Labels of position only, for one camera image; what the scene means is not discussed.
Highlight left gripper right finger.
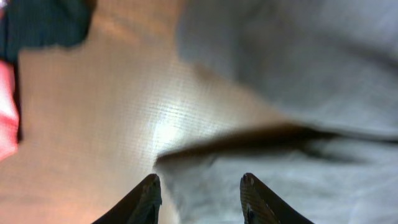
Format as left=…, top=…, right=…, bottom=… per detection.
left=239, top=173, right=313, bottom=224

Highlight red printed t-shirt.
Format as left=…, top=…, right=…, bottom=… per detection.
left=0, top=9, right=20, bottom=161

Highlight grey shorts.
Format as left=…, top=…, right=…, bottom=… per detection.
left=157, top=0, right=397, bottom=223

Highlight black garment under t-shirt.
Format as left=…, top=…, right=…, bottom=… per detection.
left=1, top=0, right=96, bottom=62

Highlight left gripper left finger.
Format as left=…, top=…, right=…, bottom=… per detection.
left=93, top=174, right=162, bottom=224

